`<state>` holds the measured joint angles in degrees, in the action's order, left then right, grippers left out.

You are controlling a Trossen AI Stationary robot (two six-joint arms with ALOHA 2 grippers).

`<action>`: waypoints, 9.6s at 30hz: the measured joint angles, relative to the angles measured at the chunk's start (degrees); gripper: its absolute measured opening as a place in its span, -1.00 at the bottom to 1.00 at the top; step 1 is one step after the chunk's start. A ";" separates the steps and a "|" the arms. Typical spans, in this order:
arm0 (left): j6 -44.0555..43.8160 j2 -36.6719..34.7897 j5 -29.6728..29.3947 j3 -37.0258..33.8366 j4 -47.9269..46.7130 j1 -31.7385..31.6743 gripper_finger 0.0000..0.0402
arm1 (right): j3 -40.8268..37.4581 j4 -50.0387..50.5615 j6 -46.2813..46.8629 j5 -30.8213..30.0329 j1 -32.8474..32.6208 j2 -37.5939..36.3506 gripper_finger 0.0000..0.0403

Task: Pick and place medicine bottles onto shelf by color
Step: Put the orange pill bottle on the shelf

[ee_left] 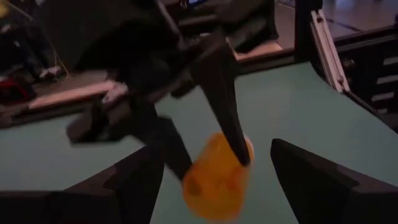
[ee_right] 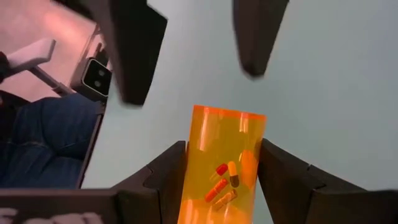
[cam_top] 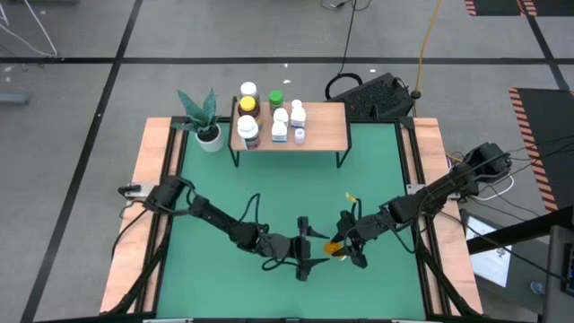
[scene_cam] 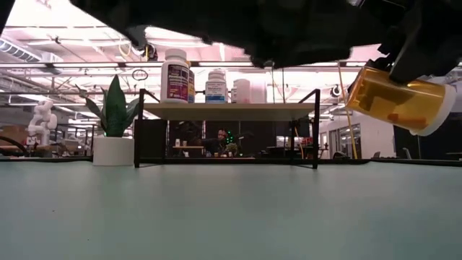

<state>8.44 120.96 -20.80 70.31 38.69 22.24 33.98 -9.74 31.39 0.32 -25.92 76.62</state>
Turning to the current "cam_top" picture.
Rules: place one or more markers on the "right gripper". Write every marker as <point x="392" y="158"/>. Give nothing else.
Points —
<point x="359" y="229"/>

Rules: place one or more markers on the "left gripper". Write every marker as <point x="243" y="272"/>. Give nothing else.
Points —
<point x="300" y="249"/>

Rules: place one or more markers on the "orange pill bottle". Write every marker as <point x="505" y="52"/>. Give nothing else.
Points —
<point x="333" y="248"/>

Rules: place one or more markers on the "small translucent white bottle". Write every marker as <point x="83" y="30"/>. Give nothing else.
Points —
<point x="299" y="135"/>

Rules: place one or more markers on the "white square bottle blue label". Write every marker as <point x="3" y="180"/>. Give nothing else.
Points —
<point x="279" y="132"/>

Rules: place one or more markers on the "white-capped bottle pale blue label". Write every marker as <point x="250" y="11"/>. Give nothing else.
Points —
<point x="298" y="119"/>

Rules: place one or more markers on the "large white bottle purple label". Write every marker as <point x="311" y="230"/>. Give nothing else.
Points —
<point x="247" y="128"/>

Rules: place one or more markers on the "green bottle green cap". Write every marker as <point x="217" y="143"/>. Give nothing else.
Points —
<point x="276" y="97"/>

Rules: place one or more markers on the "amber bottle yellow cap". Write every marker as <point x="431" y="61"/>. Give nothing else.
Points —
<point x="247" y="104"/>

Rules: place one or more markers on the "white-capped bottle green label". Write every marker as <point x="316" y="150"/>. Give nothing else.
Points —
<point x="249" y="89"/>

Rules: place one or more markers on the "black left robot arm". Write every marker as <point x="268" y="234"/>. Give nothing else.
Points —
<point x="215" y="215"/>

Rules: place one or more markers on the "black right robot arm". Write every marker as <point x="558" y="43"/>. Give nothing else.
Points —
<point x="430" y="199"/>

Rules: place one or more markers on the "wooden table side board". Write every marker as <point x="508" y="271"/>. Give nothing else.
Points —
<point x="453" y="269"/>
<point x="134" y="251"/>

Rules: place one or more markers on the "white screen monitor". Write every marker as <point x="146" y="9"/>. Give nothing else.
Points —
<point x="489" y="260"/>

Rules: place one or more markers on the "white round plant pot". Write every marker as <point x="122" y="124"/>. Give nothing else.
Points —
<point x="211" y="142"/>

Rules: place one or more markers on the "black metal beam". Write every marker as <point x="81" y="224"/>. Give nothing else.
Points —
<point x="515" y="231"/>

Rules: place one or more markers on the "green snake plant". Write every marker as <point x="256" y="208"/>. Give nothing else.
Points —
<point x="199" y="112"/>

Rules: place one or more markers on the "grey cabinet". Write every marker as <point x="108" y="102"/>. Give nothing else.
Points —
<point x="558" y="278"/>

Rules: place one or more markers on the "black mat orange stripes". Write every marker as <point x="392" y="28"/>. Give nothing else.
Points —
<point x="498" y="6"/>
<point x="556" y="134"/>

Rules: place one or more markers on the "grey floor object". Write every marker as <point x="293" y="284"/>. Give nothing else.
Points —
<point x="13" y="98"/>

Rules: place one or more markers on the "silver mounting bracket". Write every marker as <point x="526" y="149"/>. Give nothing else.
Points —
<point x="414" y="189"/>
<point x="134" y="190"/>

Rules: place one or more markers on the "black metal table frame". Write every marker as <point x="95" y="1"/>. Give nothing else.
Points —
<point x="406" y="143"/>

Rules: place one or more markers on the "wooden shelf black metal frame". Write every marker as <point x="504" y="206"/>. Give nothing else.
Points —
<point x="323" y="130"/>

